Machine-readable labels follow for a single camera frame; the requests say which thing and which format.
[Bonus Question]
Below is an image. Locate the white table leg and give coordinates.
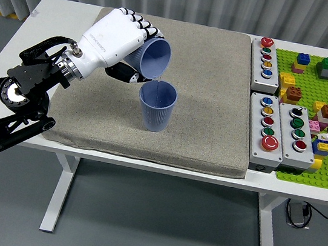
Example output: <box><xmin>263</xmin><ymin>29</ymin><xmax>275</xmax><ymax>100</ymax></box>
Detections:
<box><xmin>38</xmin><ymin>151</ymin><xmax>81</xmax><ymax>236</ymax></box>
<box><xmin>250</xmin><ymin>191</ymin><xmax>289</xmax><ymax>246</ymax></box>

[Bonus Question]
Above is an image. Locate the blue ribbed plastic cup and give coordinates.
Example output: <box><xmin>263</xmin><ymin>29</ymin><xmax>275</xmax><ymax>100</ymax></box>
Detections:
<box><xmin>134</xmin><ymin>77</ymin><xmax>180</xmax><ymax>135</ymax></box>
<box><xmin>121</xmin><ymin>33</ymin><xmax>174</xmax><ymax>84</ymax></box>

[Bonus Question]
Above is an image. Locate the small yellow toy brick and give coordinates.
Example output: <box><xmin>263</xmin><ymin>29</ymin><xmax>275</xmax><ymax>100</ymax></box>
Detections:
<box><xmin>312</xmin><ymin>100</ymin><xmax>326</xmax><ymax>114</ymax></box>

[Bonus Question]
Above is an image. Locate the yellow toy brick stack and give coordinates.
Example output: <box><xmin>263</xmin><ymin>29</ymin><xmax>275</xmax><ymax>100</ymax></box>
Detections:
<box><xmin>278</xmin><ymin>71</ymin><xmax>297</xmax><ymax>90</ymax></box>

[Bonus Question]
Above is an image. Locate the grey four-button box, black knob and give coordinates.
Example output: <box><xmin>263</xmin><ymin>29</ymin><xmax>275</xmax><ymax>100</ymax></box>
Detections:
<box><xmin>270</xmin><ymin>101</ymin><xmax>323</xmax><ymax>178</ymax></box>

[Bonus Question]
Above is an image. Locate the brown toy brick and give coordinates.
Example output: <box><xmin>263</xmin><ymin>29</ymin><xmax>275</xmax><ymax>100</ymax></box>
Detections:
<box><xmin>283</xmin><ymin>85</ymin><xmax>304</xmax><ymax>104</ymax></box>

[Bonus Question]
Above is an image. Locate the blue yellow pink brick stack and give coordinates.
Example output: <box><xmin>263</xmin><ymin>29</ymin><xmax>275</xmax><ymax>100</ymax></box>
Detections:
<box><xmin>290</xmin><ymin>52</ymin><xmax>312</xmax><ymax>75</ymax></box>

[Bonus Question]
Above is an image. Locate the grey five-button box, small red stop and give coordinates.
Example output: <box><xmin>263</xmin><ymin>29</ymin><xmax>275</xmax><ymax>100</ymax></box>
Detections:
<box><xmin>244</xmin><ymin>35</ymin><xmax>286</xmax><ymax>96</ymax></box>

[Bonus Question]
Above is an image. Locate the yellow white toy brick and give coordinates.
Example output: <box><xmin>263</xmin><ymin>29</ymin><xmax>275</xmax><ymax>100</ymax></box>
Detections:
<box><xmin>306</xmin><ymin>158</ymin><xmax>324</xmax><ymax>176</ymax></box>

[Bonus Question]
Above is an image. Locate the pink toy brick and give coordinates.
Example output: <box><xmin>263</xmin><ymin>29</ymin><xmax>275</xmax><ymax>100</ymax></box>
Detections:
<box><xmin>306</xmin><ymin>118</ymin><xmax>328</xmax><ymax>136</ymax></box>

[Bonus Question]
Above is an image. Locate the grey five-button box, large red stop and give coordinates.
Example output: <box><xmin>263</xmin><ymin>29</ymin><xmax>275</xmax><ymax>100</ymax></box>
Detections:
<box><xmin>240</xmin><ymin>91</ymin><xmax>292</xmax><ymax>176</ymax></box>

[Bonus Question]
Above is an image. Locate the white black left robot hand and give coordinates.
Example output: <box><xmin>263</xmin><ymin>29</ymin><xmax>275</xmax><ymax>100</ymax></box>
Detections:
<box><xmin>71</xmin><ymin>1</ymin><xmax>169</xmax><ymax>90</ymax></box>

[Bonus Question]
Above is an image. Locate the green toy brick baseplate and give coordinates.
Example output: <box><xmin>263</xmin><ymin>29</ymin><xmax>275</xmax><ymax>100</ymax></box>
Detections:
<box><xmin>257</xmin><ymin>48</ymin><xmax>328</xmax><ymax>190</ymax></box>

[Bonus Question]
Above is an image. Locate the grey power adapter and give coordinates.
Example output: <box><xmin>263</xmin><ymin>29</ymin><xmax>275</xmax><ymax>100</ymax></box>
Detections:
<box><xmin>286</xmin><ymin>201</ymin><xmax>309</xmax><ymax>228</ymax></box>

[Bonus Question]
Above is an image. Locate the green grey brick stack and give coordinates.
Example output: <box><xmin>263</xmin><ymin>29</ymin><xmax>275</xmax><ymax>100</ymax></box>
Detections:
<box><xmin>314</xmin><ymin>55</ymin><xmax>328</xmax><ymax>81</ymax></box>

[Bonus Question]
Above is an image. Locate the grey-brown fabric mat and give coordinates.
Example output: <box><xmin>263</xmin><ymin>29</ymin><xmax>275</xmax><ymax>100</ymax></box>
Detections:
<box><xmin>40</xmin><ymin>1</ymin><xmax>269</xmax><ymax>181</ymax></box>

